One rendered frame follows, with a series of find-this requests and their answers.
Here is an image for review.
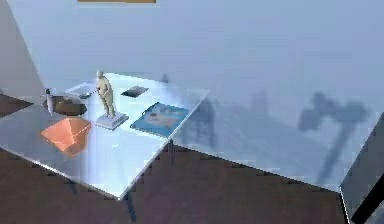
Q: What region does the orange framed picture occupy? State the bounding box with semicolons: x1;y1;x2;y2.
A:
76;0;157;4

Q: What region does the dark flat phone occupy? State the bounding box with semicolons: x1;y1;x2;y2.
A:
120;85;150;99

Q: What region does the blue book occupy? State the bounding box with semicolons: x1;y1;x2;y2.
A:
129;101;191;139

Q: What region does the black door handle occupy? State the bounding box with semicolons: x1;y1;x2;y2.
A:
350;173;384;224

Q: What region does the white pepper shaker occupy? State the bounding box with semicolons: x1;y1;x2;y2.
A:
45;88;55;116

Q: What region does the beige human statue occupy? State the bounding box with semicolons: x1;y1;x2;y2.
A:
93;69;130;131

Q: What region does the brown round plate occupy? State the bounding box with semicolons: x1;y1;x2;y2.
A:
42;95;88;117

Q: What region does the grey room door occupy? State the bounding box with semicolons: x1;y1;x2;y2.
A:
339;111;384;224

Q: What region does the white table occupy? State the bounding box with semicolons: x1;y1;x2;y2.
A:
0;72;211;224

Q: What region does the orange faceted bowl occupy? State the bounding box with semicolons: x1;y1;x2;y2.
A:
39;116;93;158

